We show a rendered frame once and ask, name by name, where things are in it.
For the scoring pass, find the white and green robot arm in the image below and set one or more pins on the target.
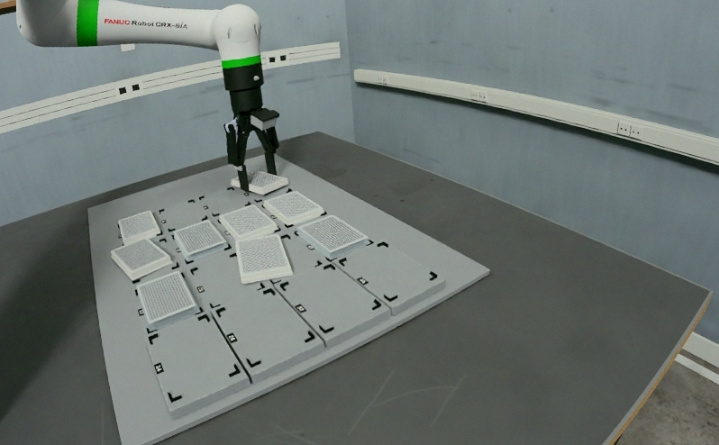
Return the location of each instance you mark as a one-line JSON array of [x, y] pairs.
[[87, 23]]

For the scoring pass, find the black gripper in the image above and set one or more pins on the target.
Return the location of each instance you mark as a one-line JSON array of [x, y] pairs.
[[242, 103]]

